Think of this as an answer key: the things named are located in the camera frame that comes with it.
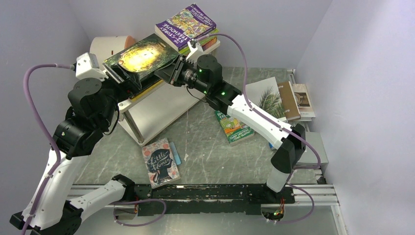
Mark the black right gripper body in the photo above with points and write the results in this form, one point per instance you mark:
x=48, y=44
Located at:
x=183, y=73

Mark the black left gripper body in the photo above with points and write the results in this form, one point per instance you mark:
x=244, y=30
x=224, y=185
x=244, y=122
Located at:
x=119, y=91

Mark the blue Nineteen Eighty-Four book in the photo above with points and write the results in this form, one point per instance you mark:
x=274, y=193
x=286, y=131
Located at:
x=126, y=79

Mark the yellow Little Prince book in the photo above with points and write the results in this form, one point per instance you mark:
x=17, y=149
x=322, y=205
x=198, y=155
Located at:
x=143, y=94

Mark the dark green garden book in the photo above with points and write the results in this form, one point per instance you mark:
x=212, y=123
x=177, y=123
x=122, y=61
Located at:
x=145, y=56

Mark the floral Little Women book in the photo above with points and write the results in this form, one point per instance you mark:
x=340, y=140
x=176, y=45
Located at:
x=160, y=163

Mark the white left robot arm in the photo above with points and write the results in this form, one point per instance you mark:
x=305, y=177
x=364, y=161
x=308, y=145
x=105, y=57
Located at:
x=93, y=104

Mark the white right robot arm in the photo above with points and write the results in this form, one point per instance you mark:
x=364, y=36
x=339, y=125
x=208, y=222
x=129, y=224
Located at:
x=205, y=75

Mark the blue orange book in stack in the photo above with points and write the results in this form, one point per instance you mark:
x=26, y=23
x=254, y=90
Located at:
x=208, y=42

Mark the white tape roll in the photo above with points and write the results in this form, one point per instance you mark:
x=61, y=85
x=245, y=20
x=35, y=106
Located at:
x=105, y=47

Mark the white two-tier shelf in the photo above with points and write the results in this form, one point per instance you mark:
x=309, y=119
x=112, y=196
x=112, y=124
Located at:
x=145, y=119

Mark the purple treehouse book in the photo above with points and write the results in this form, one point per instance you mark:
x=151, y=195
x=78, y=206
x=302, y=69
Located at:
x=190, y=23

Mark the green 104-storey treehouse book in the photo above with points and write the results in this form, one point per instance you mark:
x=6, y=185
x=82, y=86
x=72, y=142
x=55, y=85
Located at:
x=235, y=130

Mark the white palm leaf book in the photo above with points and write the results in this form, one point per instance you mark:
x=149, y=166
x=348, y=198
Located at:
x=265, y=95

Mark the light blue glue stick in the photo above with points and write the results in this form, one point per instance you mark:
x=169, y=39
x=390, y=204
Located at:
x=175, y=153

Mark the brown cover book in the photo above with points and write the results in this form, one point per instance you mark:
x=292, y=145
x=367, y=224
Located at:
x=288, y=100

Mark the white magazine with photo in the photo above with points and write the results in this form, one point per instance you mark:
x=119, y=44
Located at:
x=303, y=102

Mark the grey laptop box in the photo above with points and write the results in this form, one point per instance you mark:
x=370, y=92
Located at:
x=308, y=158

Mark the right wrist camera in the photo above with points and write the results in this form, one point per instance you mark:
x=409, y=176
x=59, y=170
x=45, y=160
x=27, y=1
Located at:
x=196, y=51

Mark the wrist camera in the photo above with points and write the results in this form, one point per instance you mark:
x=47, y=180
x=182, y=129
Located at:
x=196, y=51
x=87, y=67

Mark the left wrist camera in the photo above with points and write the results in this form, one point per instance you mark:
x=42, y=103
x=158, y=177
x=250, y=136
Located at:
x=87, y=67

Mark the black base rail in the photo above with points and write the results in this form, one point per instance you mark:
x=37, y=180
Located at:
x=208, y=198

